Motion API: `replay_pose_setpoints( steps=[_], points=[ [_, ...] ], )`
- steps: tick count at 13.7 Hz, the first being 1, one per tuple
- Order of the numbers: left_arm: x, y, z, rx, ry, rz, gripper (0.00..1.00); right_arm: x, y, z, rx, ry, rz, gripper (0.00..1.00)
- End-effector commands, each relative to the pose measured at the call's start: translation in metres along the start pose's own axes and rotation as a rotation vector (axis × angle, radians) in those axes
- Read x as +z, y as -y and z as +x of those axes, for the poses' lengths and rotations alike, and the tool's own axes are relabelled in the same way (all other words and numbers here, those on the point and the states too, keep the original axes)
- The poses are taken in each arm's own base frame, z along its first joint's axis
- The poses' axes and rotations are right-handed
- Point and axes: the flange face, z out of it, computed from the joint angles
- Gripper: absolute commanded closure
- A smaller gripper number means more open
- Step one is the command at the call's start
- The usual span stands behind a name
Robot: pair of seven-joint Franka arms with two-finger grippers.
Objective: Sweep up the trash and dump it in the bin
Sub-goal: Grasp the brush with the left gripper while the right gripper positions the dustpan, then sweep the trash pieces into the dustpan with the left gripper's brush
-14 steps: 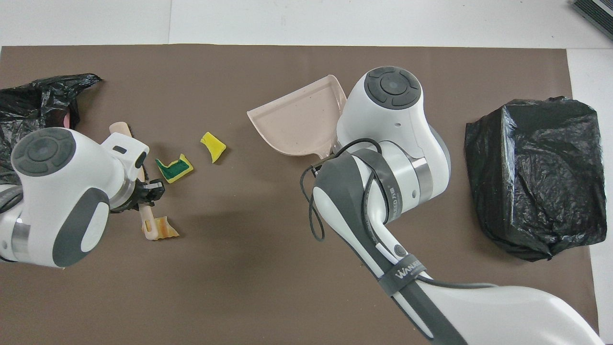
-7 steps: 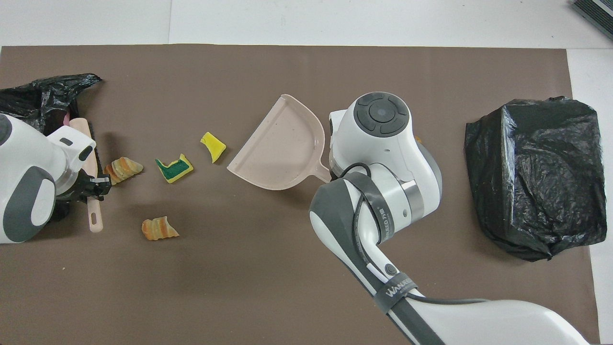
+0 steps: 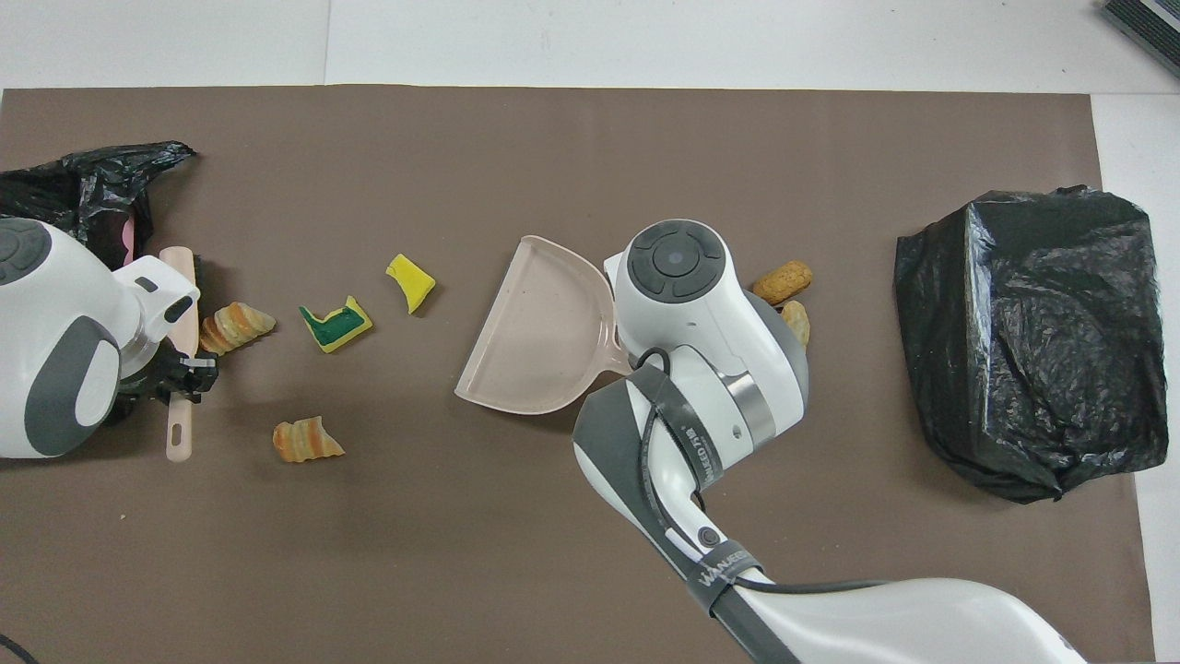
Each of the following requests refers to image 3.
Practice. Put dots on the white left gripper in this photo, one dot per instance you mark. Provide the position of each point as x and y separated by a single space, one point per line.
157 295

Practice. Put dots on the beige hand brush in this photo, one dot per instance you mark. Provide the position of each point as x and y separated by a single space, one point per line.
180 433

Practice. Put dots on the orange striped sponge piece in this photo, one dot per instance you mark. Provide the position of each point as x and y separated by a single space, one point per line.
241 325

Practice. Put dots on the pale orange sponge piece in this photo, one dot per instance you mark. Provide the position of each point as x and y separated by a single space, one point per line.
304 441

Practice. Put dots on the notched green yellow sponge piece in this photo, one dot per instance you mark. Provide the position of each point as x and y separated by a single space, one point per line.
346 328

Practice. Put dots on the beige plastic dustpan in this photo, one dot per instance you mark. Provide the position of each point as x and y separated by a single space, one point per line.
535 332

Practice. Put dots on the brown cork-like roll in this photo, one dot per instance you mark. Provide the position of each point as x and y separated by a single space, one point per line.
784 281

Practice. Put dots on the tan crumbly sponge piece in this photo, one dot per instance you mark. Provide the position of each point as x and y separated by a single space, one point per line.
798 321

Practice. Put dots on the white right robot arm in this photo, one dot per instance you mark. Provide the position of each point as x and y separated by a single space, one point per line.
701 350

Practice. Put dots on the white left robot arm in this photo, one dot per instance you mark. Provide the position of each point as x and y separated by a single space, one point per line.
55 369

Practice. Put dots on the black bag lined pink bin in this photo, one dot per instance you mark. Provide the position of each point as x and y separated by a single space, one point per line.
101 184

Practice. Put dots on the brown table mat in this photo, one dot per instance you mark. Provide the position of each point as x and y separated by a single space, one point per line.
553 138

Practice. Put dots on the grey ribbed device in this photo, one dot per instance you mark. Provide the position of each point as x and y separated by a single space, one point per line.
1148 23

